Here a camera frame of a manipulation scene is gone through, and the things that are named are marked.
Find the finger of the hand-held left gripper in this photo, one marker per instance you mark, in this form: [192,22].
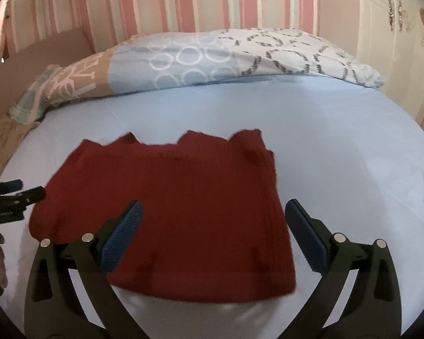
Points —
[31,194]
[12,185]

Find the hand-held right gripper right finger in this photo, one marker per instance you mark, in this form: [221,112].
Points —
[305,240]

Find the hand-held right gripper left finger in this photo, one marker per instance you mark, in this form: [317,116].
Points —
[122,240]

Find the red knit sweater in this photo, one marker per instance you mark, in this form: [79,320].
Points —
[180,201]

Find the checkered pastel pillow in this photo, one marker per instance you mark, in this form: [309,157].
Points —
[31,102]

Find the light blue bed sheet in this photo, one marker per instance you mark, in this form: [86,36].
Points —
[339,148]

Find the brown board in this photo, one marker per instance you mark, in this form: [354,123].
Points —
[56,46]

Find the patterned blue tan duvet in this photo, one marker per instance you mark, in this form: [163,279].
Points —
[198,60]

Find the white wardrobe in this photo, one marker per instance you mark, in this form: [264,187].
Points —
[385,42]

